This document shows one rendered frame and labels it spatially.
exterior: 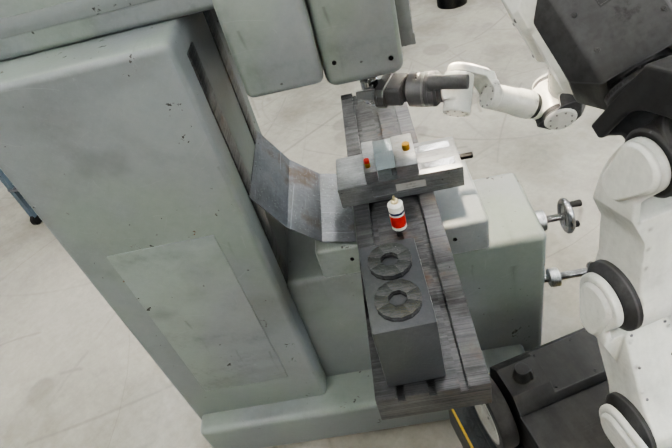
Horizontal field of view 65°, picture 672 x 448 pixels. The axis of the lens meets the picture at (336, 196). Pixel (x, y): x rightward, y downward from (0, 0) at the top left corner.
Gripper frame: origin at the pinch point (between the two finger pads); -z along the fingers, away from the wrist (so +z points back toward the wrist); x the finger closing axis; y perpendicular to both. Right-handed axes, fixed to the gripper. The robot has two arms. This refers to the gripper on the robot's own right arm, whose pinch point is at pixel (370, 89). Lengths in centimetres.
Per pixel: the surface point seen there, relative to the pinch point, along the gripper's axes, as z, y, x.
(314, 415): -27, 104, 44
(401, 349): 24, 18, 62
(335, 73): -2.2, -11.7, 12.1
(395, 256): 19, 12, 45
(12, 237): -282, 119, -18
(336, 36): -0.1, -20.4, 11.2
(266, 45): -13.1, -23.1, 19.5
